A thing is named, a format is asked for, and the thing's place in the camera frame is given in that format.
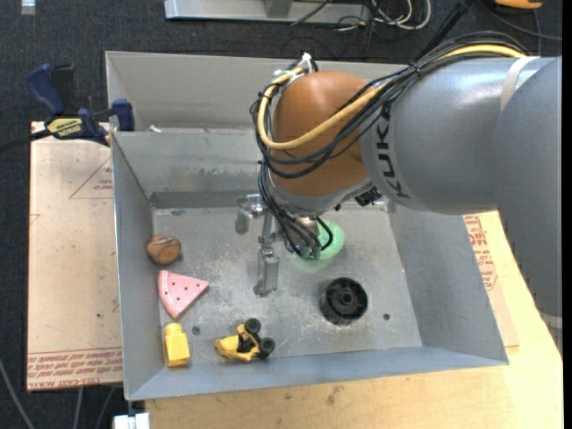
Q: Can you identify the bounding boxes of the yellow toy vehicle black wheels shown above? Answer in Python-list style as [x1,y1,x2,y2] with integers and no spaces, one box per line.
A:
[214,317,276,364]

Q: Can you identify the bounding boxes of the brown round toy bun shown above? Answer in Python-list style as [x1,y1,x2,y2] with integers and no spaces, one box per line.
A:
[146,233,182,266]

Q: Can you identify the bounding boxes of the pink toy watermelon slice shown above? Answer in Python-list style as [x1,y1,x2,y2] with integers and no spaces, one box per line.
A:
[156,269,210,320]

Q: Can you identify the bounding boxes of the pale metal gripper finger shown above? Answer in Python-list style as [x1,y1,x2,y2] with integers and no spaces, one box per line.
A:
[253,235,282,298]
[234,194,265,236]

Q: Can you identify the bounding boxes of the grey metal bin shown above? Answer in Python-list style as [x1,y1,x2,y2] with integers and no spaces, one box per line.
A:
[105,50,510,402]

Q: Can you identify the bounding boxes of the brown cardboard board red print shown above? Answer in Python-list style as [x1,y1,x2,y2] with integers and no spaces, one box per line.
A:
[26,121,522,392]

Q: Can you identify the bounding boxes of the black round spool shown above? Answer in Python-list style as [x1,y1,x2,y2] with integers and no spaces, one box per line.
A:
[318,277,369,326]

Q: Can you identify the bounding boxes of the light green round disc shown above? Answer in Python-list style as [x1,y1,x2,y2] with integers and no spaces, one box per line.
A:
[292,219,348,263]

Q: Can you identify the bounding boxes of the yellow toy block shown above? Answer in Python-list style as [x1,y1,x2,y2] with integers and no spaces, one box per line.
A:
[162,322,191,368]

